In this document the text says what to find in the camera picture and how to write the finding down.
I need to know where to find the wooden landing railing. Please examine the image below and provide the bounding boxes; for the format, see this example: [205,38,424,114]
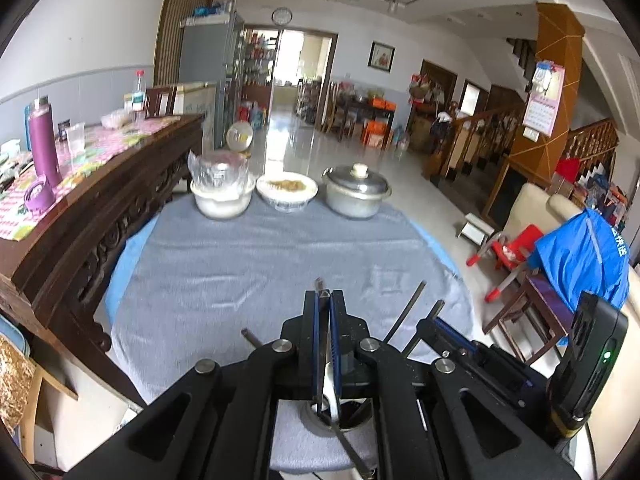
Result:
[567,119,618,176]

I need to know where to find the wide brown wooden door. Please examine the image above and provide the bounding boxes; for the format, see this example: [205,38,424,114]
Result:
[420,59,458,106]

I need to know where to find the brown slatted door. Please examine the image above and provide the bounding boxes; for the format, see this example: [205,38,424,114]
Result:
[152,0,217,88]

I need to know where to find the patterned food bowl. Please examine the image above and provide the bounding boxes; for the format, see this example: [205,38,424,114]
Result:
[256,172,319,213]

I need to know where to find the clear plastic bag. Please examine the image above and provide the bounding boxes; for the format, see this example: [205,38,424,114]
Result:
[187,149,249,192]

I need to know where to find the brown wooden chair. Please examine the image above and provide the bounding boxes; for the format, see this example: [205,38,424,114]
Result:
[144,85,177,118]

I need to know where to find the grey refrigerator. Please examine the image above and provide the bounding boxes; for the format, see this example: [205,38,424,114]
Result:
[179,10,246,111]

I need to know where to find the dark wooden dining chair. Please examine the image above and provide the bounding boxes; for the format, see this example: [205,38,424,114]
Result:
[322,82,346,133]

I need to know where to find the white chest freezer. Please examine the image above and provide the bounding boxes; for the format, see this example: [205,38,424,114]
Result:
[172,82,218,148]

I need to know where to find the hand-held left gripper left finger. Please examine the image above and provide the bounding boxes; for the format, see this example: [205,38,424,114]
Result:
[64,290,322,480]

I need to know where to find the wooden chair purple seat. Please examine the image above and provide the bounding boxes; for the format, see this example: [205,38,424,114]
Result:
[482,272,576,366]

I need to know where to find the colourful patterned mat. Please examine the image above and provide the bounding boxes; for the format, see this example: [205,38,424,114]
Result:
[0,116,181,241]

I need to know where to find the gold patterned cloth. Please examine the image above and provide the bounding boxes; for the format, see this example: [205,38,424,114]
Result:
[0,335,36,433]

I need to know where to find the purple thermos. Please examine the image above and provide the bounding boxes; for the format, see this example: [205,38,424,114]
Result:
[27,96,63,188]

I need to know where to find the grey tablecloth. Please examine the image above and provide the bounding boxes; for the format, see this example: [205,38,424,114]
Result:
[110,191,476,473]

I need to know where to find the white step stool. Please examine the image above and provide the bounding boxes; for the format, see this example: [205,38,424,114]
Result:
[454,213,495,243]

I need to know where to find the red child chair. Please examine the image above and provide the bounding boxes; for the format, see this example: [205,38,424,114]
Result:
[466,224,546,303]

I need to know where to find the wall calendar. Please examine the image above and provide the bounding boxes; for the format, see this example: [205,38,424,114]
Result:
[522,60,566,136]

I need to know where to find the metal pot lid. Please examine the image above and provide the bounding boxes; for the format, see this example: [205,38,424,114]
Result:
[321,162,392,198]

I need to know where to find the metal pot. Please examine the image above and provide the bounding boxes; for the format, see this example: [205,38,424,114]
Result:
[325,180,388,219]

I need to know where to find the narrow brown wooden door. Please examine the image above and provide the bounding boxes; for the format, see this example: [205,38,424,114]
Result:
[460,79,488,116]

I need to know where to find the clear plastic cup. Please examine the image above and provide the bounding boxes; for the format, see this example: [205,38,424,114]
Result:
[65,122,87,157]

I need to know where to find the wooden stair railing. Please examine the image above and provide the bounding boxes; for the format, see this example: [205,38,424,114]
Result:
[425,105,526,181]

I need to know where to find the dark wooden side table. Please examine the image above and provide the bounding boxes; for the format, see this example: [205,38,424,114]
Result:
[332,95,396,141]

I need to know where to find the clear water bottle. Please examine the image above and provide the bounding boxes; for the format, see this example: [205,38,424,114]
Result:
[131,70,147,121]

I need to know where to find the small white fan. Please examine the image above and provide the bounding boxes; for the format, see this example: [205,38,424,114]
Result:
[226,122,253,153]

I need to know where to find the dark metal utensil holder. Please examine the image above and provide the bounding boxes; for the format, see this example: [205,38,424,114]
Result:
[300,399,376,433]

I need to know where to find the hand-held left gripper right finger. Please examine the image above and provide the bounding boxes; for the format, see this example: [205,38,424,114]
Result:
[329,289,583,480]

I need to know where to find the blue jacket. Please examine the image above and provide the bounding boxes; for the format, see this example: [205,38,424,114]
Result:
[527,208,632,313]

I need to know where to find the orange wooden pillar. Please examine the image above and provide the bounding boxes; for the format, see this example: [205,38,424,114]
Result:
[505,2,586,186]

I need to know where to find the beige sofa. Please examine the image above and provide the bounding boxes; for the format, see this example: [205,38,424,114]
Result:
[500,182,586,261]

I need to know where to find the white spoon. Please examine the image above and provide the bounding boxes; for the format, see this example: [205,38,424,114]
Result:
[320,355,342,422]

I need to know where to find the glass display cabinet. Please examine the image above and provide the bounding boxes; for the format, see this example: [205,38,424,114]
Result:
[240,30,278,106]

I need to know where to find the red cloth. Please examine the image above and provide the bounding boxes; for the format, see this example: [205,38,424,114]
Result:
[555,157,581,183]

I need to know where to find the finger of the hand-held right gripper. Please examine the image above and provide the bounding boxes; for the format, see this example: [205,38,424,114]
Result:
[414,316,551,411]

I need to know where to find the pile of assorted packets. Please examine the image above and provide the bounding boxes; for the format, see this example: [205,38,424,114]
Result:
[0,140,33,196]

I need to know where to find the bundle of hanging baskets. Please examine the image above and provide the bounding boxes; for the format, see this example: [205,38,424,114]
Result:
[409,72,446,103]

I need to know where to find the framed picture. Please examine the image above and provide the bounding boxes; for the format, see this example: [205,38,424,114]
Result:
[368,41,396,71]

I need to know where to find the orange carton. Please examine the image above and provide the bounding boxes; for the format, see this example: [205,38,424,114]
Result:
[362,120,391,148]

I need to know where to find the white bowl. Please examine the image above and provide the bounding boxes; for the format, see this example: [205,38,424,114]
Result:
[190,177,256,220]

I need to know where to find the carved wooden sideboard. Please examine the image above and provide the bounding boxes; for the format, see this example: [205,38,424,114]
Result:
[0,114,206,403]

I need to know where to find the blue table cover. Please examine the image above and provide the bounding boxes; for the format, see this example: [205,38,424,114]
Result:
[104,210,468,311]

